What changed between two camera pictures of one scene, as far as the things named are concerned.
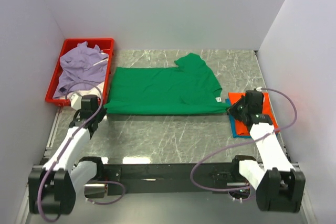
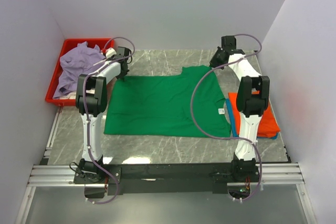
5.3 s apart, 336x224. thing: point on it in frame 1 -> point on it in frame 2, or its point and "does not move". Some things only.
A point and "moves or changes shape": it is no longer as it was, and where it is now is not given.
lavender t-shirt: [80, 65] does not move
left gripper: [102, 113] -> [123, 75]
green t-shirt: [190, 87] moves or changes shape
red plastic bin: [106, 45] does not move
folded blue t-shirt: [233, 124] does not move
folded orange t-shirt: [267, 109] does not move
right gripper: [232, 110] -> [213, 63]
